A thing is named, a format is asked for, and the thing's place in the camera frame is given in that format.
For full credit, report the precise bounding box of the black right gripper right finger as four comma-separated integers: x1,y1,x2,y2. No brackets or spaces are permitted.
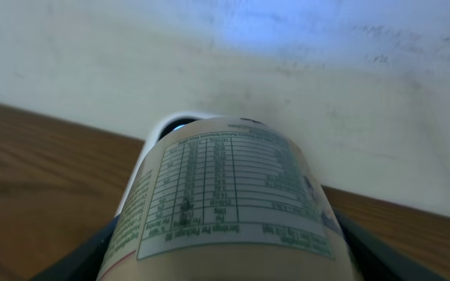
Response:
334,209,445,281

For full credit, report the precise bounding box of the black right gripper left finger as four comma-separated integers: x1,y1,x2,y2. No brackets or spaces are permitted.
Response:
30,216,120,281

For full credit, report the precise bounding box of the green-lidded white jar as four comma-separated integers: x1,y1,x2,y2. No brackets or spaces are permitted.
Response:
98,118,363,280

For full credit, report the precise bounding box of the white barcode scanner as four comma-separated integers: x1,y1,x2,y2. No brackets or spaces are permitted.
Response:
114,111,223,216

